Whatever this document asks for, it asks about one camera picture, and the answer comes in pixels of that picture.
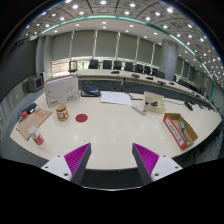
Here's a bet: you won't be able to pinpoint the row of black office chairs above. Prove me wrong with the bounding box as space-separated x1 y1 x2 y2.
68 58 201 94

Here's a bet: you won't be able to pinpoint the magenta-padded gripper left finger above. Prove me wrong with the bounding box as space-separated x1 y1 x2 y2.
40 142 92 186

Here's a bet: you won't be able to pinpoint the red and cream paper cup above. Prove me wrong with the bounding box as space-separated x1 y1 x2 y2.
55 103 70 122

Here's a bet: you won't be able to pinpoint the black flat device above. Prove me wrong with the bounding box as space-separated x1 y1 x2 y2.
20 102 38 116

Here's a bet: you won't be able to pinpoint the small open cream cardboard box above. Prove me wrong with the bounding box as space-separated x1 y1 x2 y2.
143 91 167 115

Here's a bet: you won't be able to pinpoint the flat round red coaster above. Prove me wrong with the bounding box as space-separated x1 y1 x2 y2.
75 113 89 123

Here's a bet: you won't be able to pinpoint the white cardboard paper box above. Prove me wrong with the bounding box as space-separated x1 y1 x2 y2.
44 75 81 109

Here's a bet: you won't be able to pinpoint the red-sided open cardboard box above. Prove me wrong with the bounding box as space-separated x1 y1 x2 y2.
162 112 199 151

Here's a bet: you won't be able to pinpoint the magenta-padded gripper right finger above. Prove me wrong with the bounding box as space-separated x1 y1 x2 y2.
131 143 183 186

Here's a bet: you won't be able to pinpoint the long curved conference desk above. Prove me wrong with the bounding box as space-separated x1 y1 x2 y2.
71 68 214 111

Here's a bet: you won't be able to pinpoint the white printed paper sheet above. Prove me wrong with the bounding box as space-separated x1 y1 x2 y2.
100 90 133 106

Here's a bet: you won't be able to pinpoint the grey CRT monitor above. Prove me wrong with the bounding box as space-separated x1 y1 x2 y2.
26 75 44 93

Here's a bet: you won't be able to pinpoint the clear red-capped water bottle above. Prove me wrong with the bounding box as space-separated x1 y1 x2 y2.
27 124 47 149

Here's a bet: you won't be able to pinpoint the round ceiling lights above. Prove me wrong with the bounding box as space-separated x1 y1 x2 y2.
19 0 224 81

